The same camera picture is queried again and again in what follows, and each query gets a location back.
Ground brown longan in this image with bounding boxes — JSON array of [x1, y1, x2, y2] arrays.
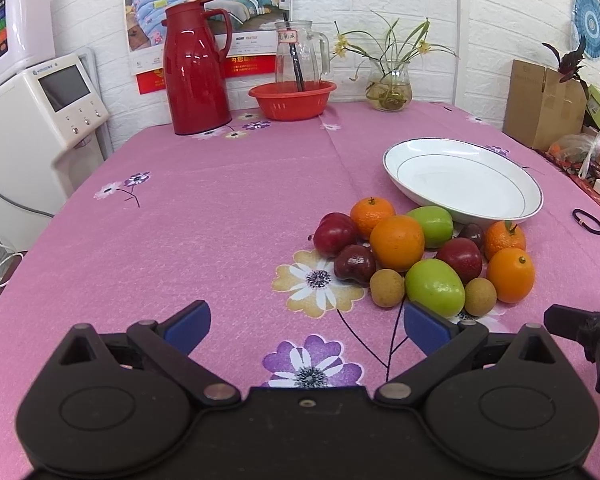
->
[[370, 269, 405, 309], [464, 278, 498, 318]]

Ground green apple front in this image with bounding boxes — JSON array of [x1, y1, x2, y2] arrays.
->
[[405, 258, 465, 318]]

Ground green apple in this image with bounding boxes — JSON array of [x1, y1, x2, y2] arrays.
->
[[406, 206, 454, 249], [405, 258, 465, 318]]

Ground smooth orange with green stem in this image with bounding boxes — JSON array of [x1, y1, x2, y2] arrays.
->
[[486, 247, 535, 304]]

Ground red plum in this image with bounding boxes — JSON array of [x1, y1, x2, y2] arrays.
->
[[436, 237, 483, 284], [312, 212, 358, 259]]

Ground large navel orange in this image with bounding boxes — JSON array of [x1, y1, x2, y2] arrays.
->
[[370, 214, 425, 273]]

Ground tangerine with leaf stem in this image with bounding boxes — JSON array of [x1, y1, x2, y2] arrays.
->
[[484, 220, 526, 261]]

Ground dark cherry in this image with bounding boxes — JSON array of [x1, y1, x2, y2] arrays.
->
[[334, 245, 376, 286], [458, 223, 484, 250]]

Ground green apple back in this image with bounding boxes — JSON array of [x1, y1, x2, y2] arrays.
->
[[406, 206, 454, 249]]

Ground plastic bag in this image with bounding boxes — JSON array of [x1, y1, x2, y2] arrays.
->
[[546, 127, 600, 180]]

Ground pink floral tablecloth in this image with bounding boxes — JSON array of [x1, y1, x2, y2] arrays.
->
[[0, 102, 600, 479]]

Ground white oval plate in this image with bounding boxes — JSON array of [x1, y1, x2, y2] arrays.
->
[[382, 138, 544, 228]]

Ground cardboard box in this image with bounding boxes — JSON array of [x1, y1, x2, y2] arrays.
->
[[503, 60, 586, 152]]

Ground dark red leafy plant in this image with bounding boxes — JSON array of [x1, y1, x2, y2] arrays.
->
[[542, 36, 590, 99]]

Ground white water dispenser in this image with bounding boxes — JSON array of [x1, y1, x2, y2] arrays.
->
[[0, 54, 109, 252]]

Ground glass vase with plant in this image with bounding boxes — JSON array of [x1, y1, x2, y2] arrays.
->
[[332, 11, 457, 112]]

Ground red plastic basin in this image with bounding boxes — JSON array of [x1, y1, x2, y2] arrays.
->
[[249, 80, 337, 122]]

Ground black stirrer in pitcher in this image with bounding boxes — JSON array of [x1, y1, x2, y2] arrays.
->
[[283, 11, 304, 92]]

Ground red thermos jug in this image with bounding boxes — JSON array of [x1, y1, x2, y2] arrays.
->
[[162, 0, 233, 136]]

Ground glass pitcher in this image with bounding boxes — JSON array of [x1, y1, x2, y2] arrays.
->
[[275, 21, 330, 90]]

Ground white water purifier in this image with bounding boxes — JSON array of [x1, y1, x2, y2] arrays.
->
[[0, 0, 55, 85]]

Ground black hair tie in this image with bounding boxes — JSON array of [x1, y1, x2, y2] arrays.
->
[[571, 207, 600, 236]]

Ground wall poster calendar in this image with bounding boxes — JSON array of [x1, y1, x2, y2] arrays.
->
[[121, 0, 296, 96]]

